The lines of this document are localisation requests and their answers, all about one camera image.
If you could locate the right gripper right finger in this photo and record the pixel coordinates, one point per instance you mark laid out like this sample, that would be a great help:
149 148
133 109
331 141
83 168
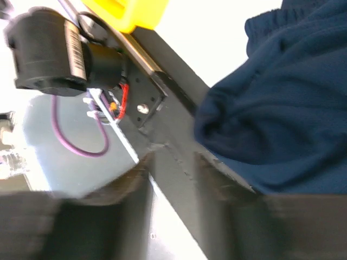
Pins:
237 223

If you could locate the yellow plastic bin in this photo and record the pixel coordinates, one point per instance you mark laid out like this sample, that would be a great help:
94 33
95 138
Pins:
124 16

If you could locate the navy blue shorts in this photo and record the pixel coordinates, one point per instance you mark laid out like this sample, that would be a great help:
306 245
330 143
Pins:
279 120

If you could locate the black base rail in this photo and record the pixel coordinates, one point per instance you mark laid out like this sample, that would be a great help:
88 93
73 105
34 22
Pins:
182 207

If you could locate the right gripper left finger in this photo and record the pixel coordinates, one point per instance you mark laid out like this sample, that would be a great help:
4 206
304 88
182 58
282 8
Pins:
112 223

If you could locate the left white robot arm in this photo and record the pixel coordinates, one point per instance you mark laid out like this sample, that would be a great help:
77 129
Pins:
54 56

